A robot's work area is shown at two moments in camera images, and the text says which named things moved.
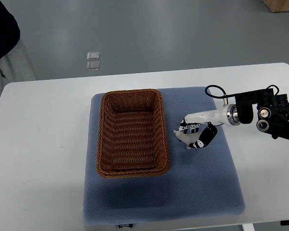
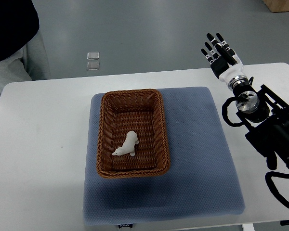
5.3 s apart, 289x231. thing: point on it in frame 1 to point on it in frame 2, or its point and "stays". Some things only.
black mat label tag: (124, 225) stays
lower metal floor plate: (93, 66) stays
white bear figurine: (187, 139) to (128, 146)
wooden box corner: (278, 6) stays
